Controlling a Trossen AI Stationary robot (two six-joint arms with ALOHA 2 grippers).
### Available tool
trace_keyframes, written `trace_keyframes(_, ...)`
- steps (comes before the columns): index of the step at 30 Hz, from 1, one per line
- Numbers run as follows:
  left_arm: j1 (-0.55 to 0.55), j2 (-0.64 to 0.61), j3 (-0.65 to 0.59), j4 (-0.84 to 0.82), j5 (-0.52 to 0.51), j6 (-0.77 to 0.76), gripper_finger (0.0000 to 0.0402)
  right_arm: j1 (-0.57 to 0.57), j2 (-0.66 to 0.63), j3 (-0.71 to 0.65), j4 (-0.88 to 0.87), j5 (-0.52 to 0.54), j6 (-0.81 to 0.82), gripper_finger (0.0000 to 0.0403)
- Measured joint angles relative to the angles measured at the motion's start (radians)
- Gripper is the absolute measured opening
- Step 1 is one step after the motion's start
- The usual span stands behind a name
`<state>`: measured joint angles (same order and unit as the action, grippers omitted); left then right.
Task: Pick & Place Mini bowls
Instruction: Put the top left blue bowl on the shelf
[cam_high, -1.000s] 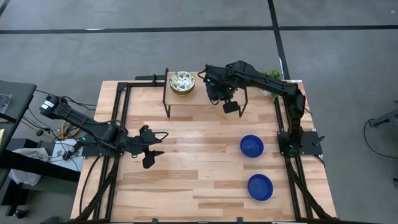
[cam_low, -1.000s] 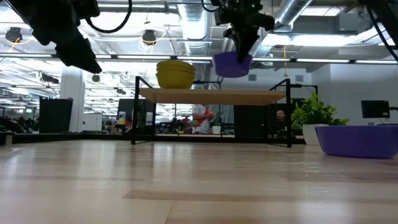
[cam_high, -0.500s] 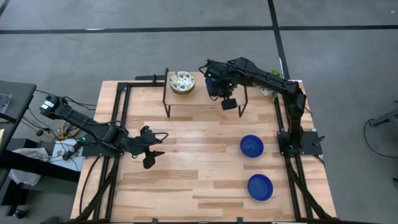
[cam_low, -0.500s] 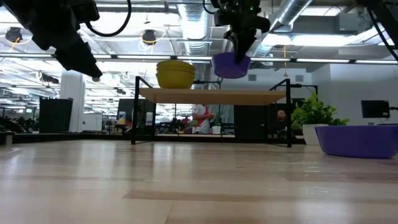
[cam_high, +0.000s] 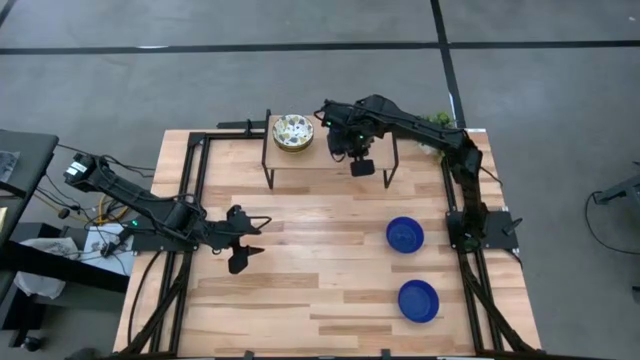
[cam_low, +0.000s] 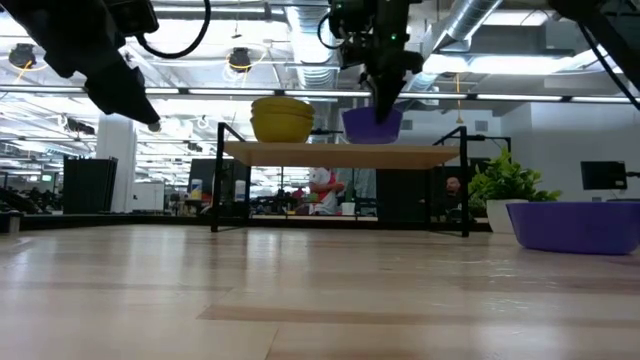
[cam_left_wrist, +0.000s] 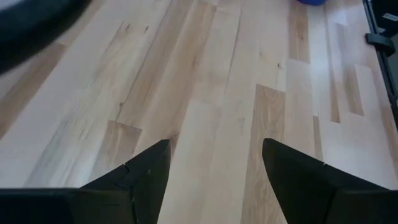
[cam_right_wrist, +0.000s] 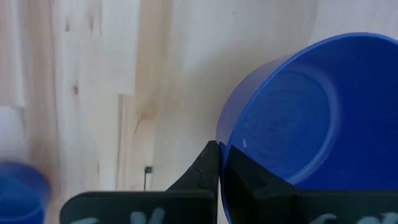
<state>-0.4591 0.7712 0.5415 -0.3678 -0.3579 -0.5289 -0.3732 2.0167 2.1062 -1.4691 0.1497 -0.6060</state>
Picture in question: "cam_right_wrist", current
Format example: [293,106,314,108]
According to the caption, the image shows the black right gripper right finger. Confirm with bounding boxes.
[220,144,398,224]

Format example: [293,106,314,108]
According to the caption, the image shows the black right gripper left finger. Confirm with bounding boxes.
[59,139,221,224]

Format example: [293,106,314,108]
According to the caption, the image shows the blue-purple plastic bowl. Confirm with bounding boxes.
[215,32,398,224]
[0,161,52,224]

